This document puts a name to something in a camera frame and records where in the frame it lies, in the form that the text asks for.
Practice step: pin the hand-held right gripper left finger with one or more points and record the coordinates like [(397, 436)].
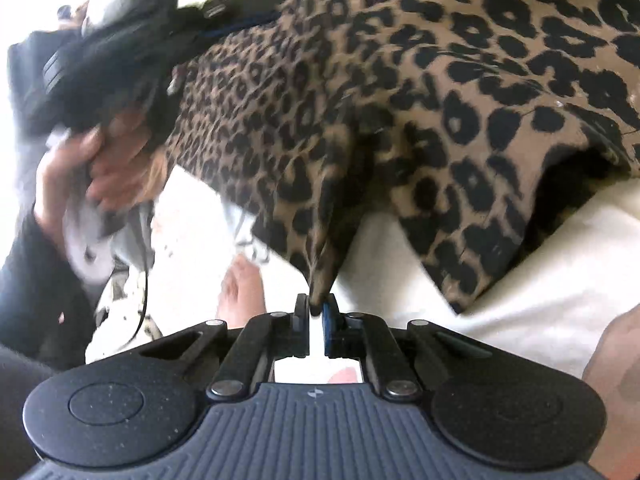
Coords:
[(301, 325)]

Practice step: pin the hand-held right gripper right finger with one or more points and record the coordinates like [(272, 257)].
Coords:
[(331, 327)]

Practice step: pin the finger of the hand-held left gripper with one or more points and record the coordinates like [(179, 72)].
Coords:
[(235, 27), (240, 2)]

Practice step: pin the leopard print garment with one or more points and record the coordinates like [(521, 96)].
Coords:
[(400, 110)]

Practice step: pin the person's left forearm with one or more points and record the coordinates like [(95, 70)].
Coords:
[(35, 300)]

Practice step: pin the person's left hand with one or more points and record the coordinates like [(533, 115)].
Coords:
[(115, 170)]

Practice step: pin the dark grey cloth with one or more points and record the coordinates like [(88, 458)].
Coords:
[(25, 75)]

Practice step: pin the cream bear printed blanket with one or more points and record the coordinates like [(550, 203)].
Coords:
[(500, 310)]

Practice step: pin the black speckled white cloth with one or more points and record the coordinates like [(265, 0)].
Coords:
[(125, 310)]

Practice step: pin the person's leg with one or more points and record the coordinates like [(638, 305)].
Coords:
[(617, 400)]

